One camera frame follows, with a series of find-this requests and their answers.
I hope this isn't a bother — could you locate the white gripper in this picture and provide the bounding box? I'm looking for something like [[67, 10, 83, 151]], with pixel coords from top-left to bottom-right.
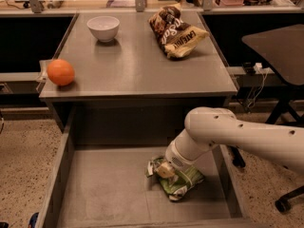
[[156, 141, 193, 179]]

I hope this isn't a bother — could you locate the green jalapeno chip bag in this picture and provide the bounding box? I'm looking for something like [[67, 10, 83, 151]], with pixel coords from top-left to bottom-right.
[[145, 156, 204, 201]]

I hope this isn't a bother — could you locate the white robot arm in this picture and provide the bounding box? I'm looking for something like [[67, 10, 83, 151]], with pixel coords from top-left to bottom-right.
[[157, 107, 304, 179]]

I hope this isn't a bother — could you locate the open grey drawer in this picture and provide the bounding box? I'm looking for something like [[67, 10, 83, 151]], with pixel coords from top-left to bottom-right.
[[35, 107, 269, 228]]

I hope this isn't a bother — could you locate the grey cabinet counter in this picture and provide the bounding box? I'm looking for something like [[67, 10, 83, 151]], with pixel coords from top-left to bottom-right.
[[40, 9, 238, 126]]

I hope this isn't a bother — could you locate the brown chip bag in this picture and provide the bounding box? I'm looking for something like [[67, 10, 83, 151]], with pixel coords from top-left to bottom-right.
[[148, 3, 209, 59]]

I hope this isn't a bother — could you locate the orange fruit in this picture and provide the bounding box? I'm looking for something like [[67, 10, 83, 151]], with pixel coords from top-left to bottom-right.
[[47, 59, 75, 86]]

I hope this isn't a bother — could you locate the white bowl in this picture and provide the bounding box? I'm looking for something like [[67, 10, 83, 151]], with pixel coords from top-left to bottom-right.
[[86, 16, 120, 42]]

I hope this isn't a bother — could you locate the black office chair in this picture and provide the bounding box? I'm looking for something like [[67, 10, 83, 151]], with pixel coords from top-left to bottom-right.
[[219, 23, 304, 214]]

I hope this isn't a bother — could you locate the white power adapter cable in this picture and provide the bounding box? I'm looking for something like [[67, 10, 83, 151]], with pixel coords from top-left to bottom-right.
[[243, 62, 270, 111]]

